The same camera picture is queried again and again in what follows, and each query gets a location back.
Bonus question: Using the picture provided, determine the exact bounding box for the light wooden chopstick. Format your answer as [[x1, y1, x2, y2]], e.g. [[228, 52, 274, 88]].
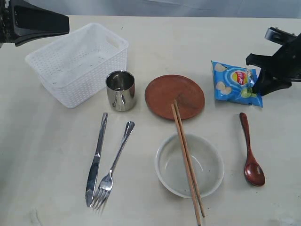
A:
[[171, 104, 201, 226]]

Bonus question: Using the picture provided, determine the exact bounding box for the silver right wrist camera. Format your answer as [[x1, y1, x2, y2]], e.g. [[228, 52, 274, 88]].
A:
[[265, 27, 297, 45]]

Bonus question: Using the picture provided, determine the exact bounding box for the white ceramic bowl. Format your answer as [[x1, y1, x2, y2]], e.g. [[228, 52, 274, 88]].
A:
[[155, 134, 224, 199]]

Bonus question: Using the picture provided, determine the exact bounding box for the silver table knife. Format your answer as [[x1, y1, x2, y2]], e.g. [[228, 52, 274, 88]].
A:
[[85, 113, 108, 207]]

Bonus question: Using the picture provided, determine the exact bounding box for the white perforated plastic basket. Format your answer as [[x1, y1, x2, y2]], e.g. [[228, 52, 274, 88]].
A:
[[25, 23, 129, 108]]

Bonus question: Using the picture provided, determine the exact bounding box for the brown round plate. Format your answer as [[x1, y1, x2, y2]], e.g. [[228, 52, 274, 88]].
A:
[[144, 74, 205, 120]]

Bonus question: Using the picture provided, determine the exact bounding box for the dark red wooden spoon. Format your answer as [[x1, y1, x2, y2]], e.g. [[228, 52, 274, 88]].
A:
[[239, 113, 265, 187]]

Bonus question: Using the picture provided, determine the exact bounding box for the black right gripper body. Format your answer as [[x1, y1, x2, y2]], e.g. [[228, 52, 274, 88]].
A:
[[246, 35, 301, 82]]

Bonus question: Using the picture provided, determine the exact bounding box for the blue chips bag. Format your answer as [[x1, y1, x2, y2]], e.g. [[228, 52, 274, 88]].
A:
[[211, 61, 263, 108]]

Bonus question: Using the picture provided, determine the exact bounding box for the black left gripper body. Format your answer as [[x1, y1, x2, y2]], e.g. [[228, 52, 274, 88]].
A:
[[0, 0, 11, 47]]

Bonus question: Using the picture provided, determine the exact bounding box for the stainless steel cup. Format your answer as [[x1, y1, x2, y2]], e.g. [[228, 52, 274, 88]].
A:
[[105, 70, 136, 112]]

